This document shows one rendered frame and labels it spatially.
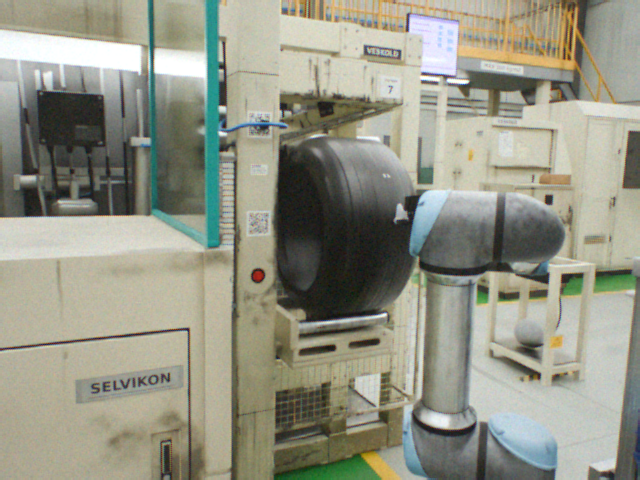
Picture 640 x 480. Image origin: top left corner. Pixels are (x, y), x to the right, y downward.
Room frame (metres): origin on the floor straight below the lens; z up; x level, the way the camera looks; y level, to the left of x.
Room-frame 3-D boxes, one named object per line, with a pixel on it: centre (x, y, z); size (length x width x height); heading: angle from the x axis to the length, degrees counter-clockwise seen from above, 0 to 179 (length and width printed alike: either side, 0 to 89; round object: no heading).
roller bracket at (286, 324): (1.69, 0.16, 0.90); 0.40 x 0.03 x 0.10; 26
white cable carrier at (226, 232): (1.57, 0.28, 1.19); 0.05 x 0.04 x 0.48; 26
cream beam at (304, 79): (2.09, 0.02, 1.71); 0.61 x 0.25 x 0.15; 116
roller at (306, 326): (1.64, -0.07, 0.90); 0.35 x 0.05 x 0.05; 116
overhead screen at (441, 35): (5.49, -1.05, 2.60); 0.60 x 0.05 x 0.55; 113
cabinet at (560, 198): (5.99, -2.30, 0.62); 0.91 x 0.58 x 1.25; 113
